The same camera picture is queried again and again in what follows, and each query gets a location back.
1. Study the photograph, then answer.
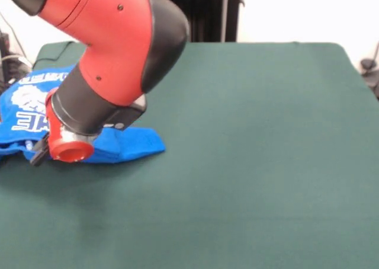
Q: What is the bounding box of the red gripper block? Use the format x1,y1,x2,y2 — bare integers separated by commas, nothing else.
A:
29,87,95,167

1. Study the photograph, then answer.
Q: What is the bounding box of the blue printed t-shirt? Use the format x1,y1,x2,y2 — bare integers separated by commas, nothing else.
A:
0,63,166,165

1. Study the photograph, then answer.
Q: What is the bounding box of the small black box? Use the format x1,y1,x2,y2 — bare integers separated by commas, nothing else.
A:
0,31,11,56

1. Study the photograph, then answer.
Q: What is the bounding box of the dark green table cloth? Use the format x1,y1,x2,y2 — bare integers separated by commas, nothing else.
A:
0,41,379,269

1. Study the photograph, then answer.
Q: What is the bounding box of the black cable bundle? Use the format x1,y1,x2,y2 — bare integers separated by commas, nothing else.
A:
0,54,33,89

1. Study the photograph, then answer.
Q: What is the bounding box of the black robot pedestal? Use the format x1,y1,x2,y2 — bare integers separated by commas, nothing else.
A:
142,0,246,43

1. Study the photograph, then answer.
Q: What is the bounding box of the black plug with cable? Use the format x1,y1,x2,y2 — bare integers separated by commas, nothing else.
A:
359,57,379,101

